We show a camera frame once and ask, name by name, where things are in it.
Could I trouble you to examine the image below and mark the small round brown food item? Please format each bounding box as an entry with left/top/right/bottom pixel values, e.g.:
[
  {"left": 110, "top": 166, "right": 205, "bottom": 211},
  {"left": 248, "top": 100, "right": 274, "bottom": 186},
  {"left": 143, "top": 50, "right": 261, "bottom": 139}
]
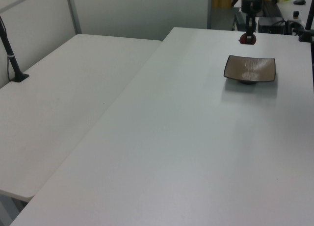
[{"left": 239, "top": 32, "right": 258, "bottom": 45}]

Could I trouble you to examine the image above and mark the square brown ceramic plate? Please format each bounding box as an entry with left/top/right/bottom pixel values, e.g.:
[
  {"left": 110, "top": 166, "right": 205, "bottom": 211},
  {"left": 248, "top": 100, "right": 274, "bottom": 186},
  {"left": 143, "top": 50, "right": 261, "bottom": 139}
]
[{"left": 223, "top": 54, "right": 277, "bottom": 86}]

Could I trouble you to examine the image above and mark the black clamp camera stand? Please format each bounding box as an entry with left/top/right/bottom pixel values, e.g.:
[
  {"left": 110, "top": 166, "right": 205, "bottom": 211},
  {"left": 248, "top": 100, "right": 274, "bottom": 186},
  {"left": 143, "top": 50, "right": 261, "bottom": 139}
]
[{"left": 297, "top": 1, "right": 314, "bottom": 43}]

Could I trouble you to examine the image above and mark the black stand with white band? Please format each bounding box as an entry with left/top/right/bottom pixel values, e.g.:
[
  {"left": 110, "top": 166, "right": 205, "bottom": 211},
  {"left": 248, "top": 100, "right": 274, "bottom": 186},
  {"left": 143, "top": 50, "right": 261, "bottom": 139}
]
[{"left": 0, "top": 15, "right": 30, "bottom": 83}]

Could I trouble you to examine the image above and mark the silver metal partition post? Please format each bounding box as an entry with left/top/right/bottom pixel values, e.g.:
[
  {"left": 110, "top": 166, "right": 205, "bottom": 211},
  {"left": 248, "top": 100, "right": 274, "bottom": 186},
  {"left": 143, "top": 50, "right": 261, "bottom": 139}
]
[
  {"left": 206, "top": 0, "right": 214, "bottom": 30},
  {"left": 65, "top": 0, "right": 82, "bottom": 36}
]

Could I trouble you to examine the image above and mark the black equipment box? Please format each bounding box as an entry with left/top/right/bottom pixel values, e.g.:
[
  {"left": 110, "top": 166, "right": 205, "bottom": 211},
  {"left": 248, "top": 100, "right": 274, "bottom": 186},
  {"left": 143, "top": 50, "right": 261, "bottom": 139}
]
[{"left": 258, "top": 16, "right": 287, "bottom": 35}]

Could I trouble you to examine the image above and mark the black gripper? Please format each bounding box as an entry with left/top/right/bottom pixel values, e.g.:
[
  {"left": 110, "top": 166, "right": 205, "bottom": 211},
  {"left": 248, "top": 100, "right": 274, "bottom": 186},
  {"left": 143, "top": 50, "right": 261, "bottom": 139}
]
[{"left": 241, "top": 0, "right": 263, "bottom": 42}]

